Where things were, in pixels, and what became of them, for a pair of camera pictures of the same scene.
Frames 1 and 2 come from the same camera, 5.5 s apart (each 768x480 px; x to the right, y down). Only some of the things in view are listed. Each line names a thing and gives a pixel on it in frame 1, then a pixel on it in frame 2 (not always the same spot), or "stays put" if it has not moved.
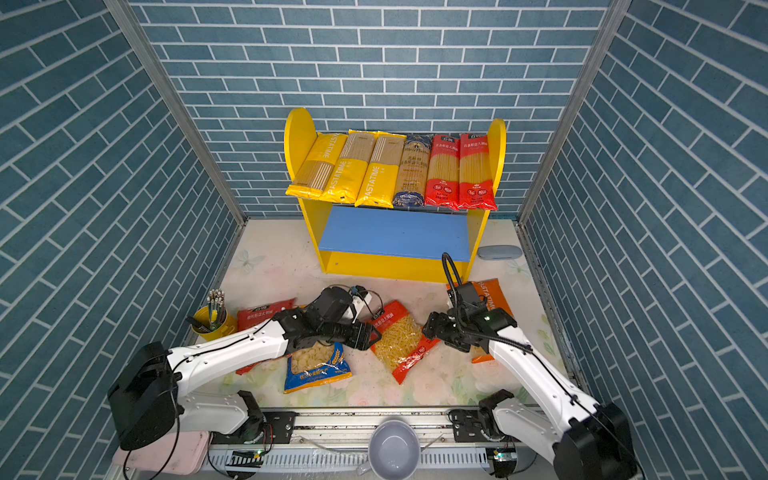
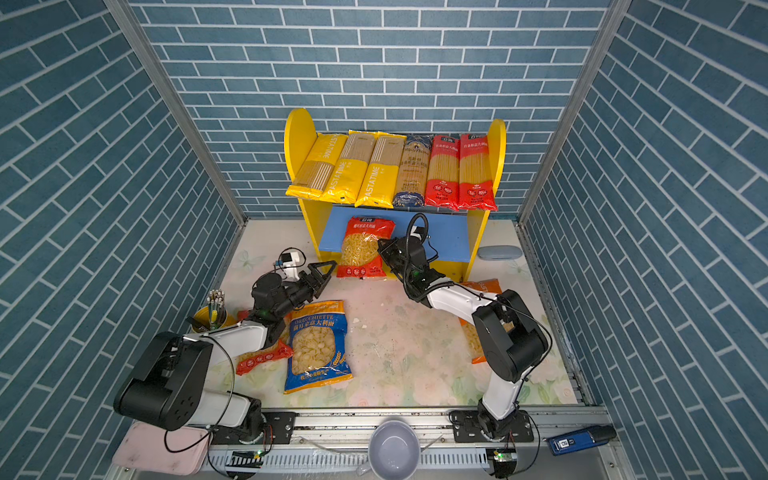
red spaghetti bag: [476, 190] stays put
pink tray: [190, 456] stays put
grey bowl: [394, 452] stays put
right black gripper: [436, 325] to [387, 252]
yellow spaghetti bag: [380, 179] stays put
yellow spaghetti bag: [313, 176] stays put
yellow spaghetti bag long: [346, 177] stays put
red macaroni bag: [403, 345] to [360, 247]
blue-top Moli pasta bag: [413, 171] stays put
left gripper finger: [368, 341] to [323, 285]
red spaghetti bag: [443, 177] stays put
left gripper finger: [367, 329] to [331, 263]
